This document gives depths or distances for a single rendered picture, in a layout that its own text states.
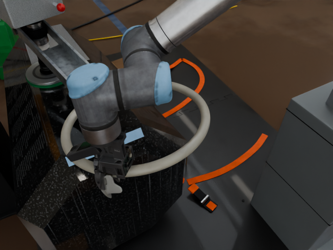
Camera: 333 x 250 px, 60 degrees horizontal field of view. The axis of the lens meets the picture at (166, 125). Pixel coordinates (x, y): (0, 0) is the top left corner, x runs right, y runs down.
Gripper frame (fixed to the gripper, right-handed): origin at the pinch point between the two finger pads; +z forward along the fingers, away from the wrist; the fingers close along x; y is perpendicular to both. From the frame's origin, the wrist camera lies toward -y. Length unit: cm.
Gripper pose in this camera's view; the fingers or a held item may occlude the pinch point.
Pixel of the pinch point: (111, 185)
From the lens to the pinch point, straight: 86.0
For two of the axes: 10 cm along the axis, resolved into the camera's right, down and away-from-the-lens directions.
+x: 2.7, -6.2, 7.4
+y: 9.6, 1.1, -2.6
